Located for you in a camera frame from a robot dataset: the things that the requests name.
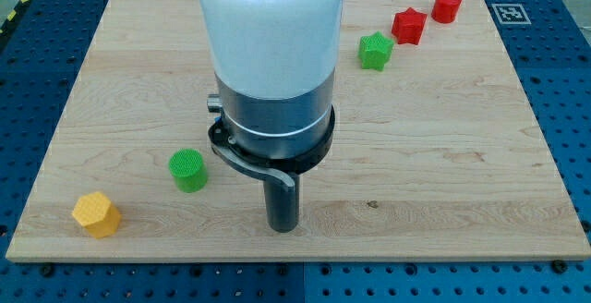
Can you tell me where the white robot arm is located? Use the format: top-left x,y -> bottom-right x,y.
199,0 -> 343,159

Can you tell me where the yellow hexagon block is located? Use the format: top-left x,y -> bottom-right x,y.
71,191 -> 122,239

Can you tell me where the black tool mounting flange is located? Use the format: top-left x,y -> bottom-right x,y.
208,106 -> 336,190

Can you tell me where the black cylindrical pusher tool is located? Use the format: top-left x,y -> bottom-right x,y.
263,173 -> 300,233

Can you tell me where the green cylinder block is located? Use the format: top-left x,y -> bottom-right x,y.
168,149 -> 208,193

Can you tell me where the green star block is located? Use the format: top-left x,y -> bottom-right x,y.
357,31 -> 394,71

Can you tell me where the wooden board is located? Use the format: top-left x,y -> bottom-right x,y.
6,0 -> 590,263

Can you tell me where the red star block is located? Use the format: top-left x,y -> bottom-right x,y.
392,7 -> 427,45

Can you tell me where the red cylinder block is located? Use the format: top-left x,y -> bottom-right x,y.
431,0 -> 463,24

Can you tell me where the fiducial marker tag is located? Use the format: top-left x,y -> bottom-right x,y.
492,3 -> 531,25

